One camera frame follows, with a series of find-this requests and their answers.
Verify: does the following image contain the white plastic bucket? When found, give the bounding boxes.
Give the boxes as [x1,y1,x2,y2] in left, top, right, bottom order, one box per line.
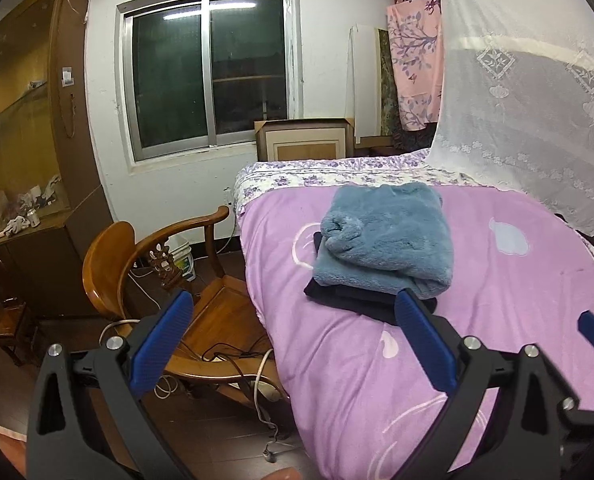
[172,240,198,282]

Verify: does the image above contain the blue fleece jacket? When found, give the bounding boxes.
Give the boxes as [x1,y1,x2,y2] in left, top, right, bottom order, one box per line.
[312,181,452,297]

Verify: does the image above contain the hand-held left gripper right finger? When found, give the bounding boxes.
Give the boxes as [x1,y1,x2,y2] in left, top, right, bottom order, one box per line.
[396,289,565,480]

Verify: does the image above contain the sliding glass window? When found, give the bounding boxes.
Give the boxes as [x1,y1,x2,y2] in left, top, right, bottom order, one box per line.
[116,0,305,163]

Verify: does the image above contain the wooden armchair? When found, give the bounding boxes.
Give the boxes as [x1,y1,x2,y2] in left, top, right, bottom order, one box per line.
[82,205,290,403]

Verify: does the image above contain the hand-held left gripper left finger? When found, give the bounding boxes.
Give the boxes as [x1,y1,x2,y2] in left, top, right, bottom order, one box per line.
[25,289,195,480]

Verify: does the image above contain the small wooden chair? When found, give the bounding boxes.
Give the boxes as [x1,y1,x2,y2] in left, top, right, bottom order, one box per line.
[0,252,40,366]

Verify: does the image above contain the white power cable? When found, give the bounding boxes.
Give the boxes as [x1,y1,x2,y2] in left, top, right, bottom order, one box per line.
[249,347,285,463]

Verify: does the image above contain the white board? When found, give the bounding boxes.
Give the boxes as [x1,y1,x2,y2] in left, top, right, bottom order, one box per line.
[346,23,382,143]

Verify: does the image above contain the wooden glass cabinet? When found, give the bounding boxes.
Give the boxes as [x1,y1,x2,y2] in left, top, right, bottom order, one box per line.
[0,0,115,321]

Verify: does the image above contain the wooden picture frame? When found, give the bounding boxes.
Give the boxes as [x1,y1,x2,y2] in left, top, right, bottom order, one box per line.
[254,116,355,162]

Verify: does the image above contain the hanging bead string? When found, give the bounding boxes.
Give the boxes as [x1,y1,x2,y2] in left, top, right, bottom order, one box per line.
[59,92,78,139]

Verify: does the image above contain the white lace mosquito net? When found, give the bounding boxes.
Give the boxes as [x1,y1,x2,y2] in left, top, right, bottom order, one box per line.
[428,0,594,246]

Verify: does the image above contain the purple floral bed sheet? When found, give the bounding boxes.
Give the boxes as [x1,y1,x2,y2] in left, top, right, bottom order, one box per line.
[233,152,594,286]

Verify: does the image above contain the black cable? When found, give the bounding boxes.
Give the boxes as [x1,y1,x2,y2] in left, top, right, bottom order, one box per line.
[202,342,278,376]

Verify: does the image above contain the crumpled white cloths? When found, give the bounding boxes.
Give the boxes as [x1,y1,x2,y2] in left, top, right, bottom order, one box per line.
[2,175,64,237]

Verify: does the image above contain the purple blanket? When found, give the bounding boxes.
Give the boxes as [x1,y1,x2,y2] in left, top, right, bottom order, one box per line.
[239,182,594,480]

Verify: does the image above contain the pink floral cloth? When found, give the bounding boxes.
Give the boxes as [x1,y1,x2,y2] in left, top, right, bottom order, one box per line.
[387,0,445,133]

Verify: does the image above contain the dark green patterned panel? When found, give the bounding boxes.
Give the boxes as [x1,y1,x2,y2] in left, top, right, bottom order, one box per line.
[377,27,438,153]

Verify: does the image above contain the dark navy folded garment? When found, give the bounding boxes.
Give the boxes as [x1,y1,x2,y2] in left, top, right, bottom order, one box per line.
[303,230,438,326]

